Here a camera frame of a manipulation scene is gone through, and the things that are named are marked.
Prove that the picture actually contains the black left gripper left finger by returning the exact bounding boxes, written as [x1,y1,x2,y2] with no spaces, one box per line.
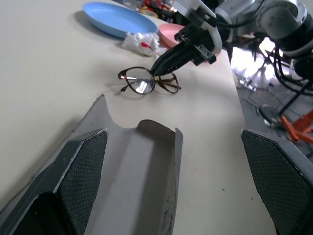
[0,128,109,235]

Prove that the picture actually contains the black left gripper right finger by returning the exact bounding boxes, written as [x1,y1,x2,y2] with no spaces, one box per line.
[241,129,313,235]

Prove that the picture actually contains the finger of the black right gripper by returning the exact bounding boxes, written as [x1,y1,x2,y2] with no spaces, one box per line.
[153,55,196,77]
[150,42,194,73]

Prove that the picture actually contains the tortoiseshell round glasses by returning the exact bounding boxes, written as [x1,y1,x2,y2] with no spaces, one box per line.
[117,66,182,95]

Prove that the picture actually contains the grey open glasses case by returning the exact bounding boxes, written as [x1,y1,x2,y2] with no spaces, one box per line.
[36,94,184,235]

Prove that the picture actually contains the pink plate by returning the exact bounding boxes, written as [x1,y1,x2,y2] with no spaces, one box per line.
[158,23,188,48]

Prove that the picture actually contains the crumpled white paper wrapper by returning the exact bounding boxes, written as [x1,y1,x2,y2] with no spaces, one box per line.
[120,31,170,58]

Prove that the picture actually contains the orange metal stand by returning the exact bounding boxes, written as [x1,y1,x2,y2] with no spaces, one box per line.
[278,113,313,143]

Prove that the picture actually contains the blue plate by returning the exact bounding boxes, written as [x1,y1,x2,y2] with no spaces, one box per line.
[82,1,158,39]

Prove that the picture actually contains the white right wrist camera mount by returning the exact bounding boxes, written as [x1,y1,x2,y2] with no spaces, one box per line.
[172,0,223,55]

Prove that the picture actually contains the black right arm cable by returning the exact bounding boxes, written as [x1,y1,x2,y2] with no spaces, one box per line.
[212,0,267,28]

